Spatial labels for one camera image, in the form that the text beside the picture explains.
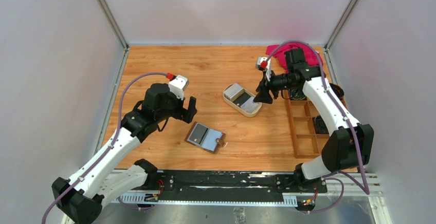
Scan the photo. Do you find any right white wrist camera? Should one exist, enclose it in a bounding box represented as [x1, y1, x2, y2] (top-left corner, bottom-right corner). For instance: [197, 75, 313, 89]
[255, 57, 272, 82]

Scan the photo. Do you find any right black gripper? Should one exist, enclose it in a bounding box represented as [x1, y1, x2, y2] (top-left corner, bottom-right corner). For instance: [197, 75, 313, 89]
[253, 69, 297, 104]

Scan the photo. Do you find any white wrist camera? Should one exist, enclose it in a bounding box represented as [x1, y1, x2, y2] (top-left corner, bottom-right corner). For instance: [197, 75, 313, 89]
[255, 57, 272, 82]
[167, 73, 189, 101]

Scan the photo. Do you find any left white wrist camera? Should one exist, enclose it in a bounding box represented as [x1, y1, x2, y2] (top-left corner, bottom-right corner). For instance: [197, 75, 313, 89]
[167, 73, 189, 101]

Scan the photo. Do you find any brown leather card holder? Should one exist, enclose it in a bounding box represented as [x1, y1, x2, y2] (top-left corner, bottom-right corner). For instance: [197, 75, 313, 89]
[185, 122, 228, 154]

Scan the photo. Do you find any pink cloth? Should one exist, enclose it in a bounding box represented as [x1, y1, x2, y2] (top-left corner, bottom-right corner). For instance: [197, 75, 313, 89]
[266, 43, 321, 72]

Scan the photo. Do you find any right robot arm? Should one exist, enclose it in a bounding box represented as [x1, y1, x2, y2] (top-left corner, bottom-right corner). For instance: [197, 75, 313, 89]
[254, 48, 374, 192]

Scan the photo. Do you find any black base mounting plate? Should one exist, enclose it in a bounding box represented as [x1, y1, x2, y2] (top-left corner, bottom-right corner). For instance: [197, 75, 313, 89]
[136, 170, 327, 203]

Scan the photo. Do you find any aluminium rail frame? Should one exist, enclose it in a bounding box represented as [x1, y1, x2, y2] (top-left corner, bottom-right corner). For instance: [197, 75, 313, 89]
[59, 165, 392, 223]

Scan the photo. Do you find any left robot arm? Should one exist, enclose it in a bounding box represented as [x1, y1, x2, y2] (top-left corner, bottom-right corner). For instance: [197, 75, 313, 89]
[51, 78, 197, 223]

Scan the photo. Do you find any beige oval card tray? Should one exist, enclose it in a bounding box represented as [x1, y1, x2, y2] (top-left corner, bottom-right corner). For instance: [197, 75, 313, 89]
[223, 84, 263, 118]

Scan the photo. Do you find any dark grey card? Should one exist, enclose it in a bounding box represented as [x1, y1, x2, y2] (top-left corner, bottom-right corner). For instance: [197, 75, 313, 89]
[187, 123, 209, 145]

